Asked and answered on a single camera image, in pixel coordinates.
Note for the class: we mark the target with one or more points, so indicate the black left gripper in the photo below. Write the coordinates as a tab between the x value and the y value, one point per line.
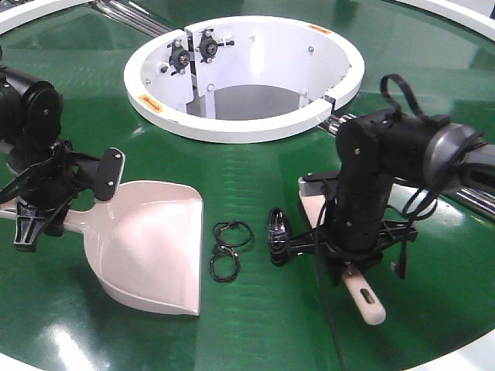
44	190

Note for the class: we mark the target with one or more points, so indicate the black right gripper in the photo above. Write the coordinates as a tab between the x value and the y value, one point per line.
339	245

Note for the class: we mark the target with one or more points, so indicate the pink hand brush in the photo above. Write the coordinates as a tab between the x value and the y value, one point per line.
368	304

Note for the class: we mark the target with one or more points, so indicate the pink plastic dustpan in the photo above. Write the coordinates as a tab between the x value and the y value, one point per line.
145	245

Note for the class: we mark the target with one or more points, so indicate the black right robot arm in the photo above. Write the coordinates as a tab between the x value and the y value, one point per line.
393	168

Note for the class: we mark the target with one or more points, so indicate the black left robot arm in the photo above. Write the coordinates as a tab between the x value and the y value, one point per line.
31	111

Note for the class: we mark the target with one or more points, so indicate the orange warning label front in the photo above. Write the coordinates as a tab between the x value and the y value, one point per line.
154	105

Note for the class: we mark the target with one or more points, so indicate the orange warning label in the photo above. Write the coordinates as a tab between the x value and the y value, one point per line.
154	105
321	29

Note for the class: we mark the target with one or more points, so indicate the white outer rim left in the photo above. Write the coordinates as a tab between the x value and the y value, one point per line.
30	11

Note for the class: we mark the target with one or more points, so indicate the white rim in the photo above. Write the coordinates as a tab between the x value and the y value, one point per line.
30	11
478	22

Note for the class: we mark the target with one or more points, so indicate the left steel roller strip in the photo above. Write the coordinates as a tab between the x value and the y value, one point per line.
132	16

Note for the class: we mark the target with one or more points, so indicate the orange warning label rear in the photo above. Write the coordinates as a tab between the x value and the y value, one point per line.
321	29

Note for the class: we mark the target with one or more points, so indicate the white outer rim right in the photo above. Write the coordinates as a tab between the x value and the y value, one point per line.
478	22

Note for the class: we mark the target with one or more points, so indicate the left black bearing mount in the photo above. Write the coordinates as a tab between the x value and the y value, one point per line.
179	57

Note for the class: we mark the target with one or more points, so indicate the black bearing mount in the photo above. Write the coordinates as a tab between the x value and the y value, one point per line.
208	46
179	57

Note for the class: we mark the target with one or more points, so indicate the right black bearing mount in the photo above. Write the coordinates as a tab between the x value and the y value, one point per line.
208	46

